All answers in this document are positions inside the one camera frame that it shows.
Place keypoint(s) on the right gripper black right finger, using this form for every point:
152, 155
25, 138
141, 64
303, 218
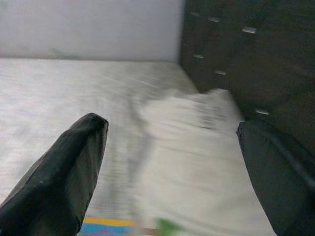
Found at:
283, 182

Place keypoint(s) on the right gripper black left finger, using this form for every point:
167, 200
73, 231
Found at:
56, 184

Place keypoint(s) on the yellow blue children's book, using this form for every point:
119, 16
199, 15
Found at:
105, 227

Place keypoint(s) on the white pillow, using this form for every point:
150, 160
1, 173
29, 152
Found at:
192, 159

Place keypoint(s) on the white quilted mattress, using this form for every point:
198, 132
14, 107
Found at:
73, 93

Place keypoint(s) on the small green object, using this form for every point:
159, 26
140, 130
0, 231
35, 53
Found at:
167, 226

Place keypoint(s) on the black tufted headboard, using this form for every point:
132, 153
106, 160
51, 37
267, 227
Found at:
246, 49

